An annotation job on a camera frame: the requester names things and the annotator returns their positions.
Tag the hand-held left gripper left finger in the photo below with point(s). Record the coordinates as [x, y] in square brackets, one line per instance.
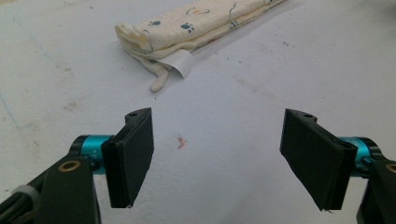
[130, 161]

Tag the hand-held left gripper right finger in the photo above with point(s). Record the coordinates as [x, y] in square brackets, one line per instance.
[317, 161]

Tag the cream printed cloth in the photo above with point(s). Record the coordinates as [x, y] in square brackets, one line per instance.
[186, 25]

